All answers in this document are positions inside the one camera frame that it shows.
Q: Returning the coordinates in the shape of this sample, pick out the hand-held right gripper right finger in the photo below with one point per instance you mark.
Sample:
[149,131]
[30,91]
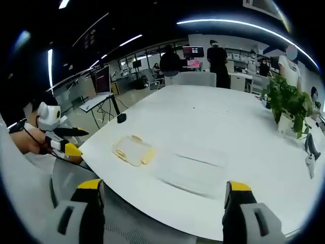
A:
[243,206]

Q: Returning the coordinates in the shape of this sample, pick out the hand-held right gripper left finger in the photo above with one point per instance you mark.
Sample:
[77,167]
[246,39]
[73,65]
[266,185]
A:
[83,203]

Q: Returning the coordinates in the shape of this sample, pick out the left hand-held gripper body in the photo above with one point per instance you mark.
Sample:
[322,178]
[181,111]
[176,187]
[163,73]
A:
[49,115]

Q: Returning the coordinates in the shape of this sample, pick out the long curved ceiling light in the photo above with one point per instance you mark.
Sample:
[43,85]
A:
[243,24]

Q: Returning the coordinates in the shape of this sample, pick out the green potted plant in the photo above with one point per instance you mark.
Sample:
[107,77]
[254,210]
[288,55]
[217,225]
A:
[288,101]

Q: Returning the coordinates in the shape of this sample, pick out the red screen monitor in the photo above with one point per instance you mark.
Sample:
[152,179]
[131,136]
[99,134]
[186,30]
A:
[193,52]

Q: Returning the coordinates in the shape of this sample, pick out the white laptop stand table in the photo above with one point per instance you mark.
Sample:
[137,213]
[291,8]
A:
[95,101]

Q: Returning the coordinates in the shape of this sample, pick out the grey mesh chair seat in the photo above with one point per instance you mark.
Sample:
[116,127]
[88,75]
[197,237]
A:
[132,223]

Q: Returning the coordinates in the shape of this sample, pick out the white chair back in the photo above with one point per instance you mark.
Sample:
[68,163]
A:
[195,79]

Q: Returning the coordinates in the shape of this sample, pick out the grey office chair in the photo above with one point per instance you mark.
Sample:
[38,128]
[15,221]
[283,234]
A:
[152,80]

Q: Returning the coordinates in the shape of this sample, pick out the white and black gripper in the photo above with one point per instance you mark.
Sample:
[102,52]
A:
[310,155]

